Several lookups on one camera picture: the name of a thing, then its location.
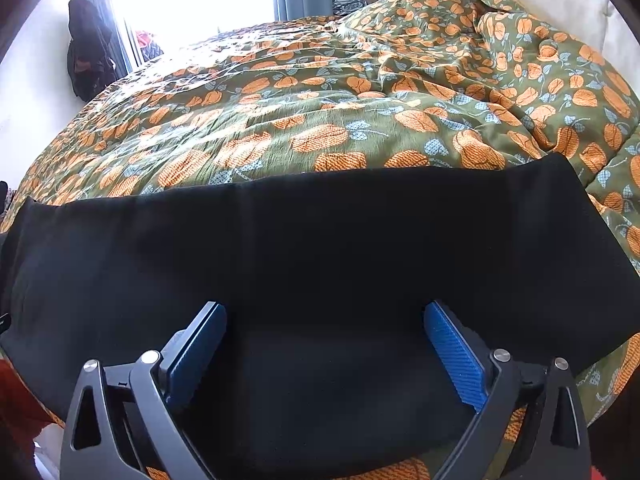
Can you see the green orange floral blanket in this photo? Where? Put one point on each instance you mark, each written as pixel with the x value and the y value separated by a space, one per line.
pixel 350 85

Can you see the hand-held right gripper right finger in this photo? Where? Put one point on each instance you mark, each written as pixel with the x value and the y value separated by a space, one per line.
pixel 452 355

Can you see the blue-grey patterned cloth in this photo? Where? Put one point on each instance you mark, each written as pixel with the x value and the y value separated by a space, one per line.
pixel 350 4

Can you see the red and dark clothes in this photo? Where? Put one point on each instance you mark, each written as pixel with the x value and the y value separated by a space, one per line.
pixel 149 45

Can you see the cream pillow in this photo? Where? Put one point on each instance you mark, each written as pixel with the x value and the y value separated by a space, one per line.
pixel 575 5

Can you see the black pants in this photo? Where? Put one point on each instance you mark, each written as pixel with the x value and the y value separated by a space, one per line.
pixel 325 260

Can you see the black hanging coat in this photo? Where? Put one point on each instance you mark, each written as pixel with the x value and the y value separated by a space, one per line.
pixel 90 50

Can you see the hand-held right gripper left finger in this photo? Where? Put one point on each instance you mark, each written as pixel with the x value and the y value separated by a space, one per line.
pixel 197 350

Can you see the orange fleece clothing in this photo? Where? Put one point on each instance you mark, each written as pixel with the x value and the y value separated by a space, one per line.
pixel 20 390

